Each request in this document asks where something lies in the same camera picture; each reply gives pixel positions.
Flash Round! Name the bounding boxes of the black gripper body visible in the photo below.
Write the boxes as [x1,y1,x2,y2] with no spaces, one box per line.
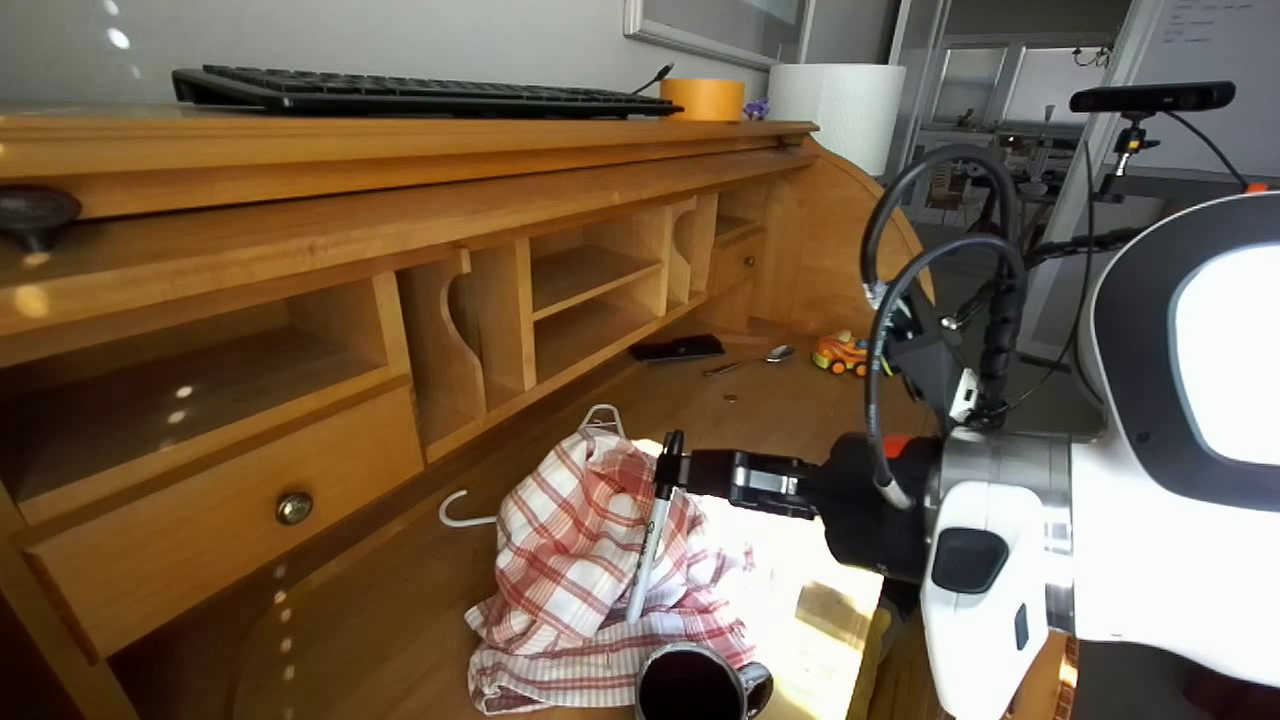
[685,434,942,582]

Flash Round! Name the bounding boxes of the black marker pen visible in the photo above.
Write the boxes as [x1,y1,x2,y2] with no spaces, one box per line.
[624,496,672,623]

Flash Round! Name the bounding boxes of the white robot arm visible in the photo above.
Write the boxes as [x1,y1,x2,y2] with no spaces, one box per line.
[657,193,1280,720]

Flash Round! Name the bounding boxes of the red white checkered cloth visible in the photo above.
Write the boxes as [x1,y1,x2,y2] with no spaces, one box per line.
[466,429,758,716]

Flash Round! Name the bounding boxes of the black flat device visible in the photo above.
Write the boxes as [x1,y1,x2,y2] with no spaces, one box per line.
[627,333,724,361]

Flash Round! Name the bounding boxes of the small orange toy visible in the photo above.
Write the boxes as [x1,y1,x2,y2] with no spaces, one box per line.
[811,333,870,379]

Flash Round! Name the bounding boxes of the small metal clip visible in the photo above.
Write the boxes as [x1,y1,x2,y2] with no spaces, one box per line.
[763,346,796,368]

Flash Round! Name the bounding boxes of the white loop hook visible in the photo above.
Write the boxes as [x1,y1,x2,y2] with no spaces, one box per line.
[435,490,498,534]

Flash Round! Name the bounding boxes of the black mug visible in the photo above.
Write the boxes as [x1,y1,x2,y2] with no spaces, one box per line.
[636,647,772,720]

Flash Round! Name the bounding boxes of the brass drawer knob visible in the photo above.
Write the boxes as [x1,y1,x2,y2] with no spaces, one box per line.
[277,490,315,527]

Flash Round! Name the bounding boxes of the purple glass dish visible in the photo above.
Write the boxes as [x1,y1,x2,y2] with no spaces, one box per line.
[745,100,769,122]

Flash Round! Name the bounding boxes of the white cylindrical bin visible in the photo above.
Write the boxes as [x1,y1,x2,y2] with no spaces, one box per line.
[769,63,905,178]

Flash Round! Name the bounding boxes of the round orange wooden box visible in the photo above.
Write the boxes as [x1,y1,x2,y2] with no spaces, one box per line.
[662,78,745,122]

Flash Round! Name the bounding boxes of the wooden roll-top desk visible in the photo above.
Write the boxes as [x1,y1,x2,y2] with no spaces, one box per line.
[0,115,915,720]

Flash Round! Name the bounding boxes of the black keyboard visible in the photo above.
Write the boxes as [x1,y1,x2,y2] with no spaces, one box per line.
[174,63,675,122]

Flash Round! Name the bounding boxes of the black desk lock knob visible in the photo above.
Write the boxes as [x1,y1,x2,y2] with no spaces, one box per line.
[0,183,80,256]

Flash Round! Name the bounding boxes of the black camera on stand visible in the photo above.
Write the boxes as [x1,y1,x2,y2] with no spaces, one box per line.
[1014,78,1241,274]

